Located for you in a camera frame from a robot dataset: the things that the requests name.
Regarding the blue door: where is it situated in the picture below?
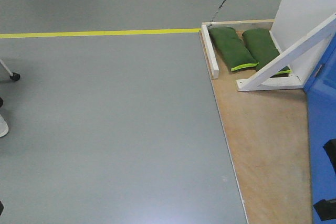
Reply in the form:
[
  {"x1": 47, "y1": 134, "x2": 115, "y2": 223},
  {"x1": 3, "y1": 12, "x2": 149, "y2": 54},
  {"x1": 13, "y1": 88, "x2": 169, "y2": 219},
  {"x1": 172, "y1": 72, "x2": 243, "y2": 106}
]
[{"x1": 303, "y1": 48, "x2": 336, "y2": 224}]

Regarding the far white border batten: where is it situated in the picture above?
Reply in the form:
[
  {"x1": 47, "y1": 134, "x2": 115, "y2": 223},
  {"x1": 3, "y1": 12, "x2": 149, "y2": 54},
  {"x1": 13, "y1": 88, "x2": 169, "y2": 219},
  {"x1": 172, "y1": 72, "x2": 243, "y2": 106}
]
[{"x1": 201, "y1": 24, "x2": 219, "y2": 79}]

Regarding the left green sandbag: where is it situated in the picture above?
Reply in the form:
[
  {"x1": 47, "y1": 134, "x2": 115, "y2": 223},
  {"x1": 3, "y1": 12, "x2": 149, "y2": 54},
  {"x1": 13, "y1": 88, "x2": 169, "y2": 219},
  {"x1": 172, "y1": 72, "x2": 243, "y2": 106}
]
[{"x1": 208, "y1": 27, "x2": 259, "y2": 71}]

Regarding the green sandbag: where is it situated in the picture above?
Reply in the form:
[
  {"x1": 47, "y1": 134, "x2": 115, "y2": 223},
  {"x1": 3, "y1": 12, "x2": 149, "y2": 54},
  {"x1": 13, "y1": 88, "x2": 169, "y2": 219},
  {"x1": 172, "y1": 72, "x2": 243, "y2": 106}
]
[
  {"x1": 208, "y1": 27, "x2": 259, "y2": 71},
  {"x1": 242, "y1": 28, "x2": 280, "y2": 71}
]

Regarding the far white wooden brace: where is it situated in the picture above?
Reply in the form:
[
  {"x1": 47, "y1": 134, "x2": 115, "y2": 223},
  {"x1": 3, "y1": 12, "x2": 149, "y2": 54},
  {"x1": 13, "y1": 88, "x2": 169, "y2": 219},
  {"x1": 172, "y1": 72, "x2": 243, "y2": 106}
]
[{"x1": 236, "y1": 14, "x2": 335, "y2": 92}]

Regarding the plywood base platform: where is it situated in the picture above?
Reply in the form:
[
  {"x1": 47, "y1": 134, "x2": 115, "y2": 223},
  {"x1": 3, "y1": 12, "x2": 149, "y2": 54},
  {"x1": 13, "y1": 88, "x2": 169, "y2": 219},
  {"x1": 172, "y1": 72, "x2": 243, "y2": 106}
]
[{"x1": 199, "y1": 19, "x2": 314, "y2": 224}]

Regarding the right green sandbag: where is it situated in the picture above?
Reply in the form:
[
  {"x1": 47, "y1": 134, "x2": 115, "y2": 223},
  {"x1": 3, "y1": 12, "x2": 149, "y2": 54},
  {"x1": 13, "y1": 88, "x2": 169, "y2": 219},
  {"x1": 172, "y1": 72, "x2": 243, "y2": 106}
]
[{"x1": 242, "y1": 28, "x2": 280, "y2": 71}]

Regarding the wheeled grey metal chair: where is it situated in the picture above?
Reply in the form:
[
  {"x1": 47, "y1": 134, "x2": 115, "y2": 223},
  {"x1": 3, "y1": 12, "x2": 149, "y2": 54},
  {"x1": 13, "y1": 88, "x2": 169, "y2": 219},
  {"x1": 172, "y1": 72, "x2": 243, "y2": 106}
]
[{"x1": 0, "y1": 59, "x2": 20, "y2": 82}]

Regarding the white right sneaker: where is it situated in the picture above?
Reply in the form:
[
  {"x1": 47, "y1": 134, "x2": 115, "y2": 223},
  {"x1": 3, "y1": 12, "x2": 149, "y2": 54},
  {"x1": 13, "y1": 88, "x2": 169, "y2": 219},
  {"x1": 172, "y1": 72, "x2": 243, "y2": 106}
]
[{"x1": 0, "y1": 115, "x2": 9, "y2": 137}]

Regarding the black robot part upper right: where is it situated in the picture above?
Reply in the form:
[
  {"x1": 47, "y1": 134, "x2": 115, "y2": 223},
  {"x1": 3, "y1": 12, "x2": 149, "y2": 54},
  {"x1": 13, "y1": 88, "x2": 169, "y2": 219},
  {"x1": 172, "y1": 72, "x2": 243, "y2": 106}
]
[{"x1": 323, "y1": 139, "x2": 336, "y2": 172}]

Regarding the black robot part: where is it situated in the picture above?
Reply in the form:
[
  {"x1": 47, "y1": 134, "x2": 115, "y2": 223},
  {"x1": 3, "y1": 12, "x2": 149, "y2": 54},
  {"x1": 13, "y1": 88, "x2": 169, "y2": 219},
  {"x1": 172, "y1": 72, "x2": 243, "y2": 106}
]
[
  {"x1": 0, "y1": 201, "x2": 4, "y2": 215},
  {"x1": 313, "y1": 199, "x2": 335, "y2": 221},
  {"x1": 323, "y1": 139, "x2": 336, "y2": 172}
]

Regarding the black robot part lower right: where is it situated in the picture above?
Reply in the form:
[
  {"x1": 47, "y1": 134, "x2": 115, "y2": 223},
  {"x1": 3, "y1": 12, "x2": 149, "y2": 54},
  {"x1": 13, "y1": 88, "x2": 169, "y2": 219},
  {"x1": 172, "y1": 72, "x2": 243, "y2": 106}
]
[{"x1": 313, "y1": 199, "x2": 335, "y2": 221}]

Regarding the black robot part lower left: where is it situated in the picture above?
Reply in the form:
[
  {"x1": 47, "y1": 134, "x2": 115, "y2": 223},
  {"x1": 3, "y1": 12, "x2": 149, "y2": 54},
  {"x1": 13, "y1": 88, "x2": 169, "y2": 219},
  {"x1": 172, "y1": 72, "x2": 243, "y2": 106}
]
[{"x1": 0, "y1": 201, "x2": 4, "y2": 215}]

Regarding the white door frame panel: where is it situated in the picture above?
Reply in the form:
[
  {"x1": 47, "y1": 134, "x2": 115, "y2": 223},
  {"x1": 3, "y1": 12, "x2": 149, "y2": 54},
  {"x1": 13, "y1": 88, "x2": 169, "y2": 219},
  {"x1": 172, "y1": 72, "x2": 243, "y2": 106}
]
[{"x1": 270, "y1": 0, "x2": 336, "y2": 83}]

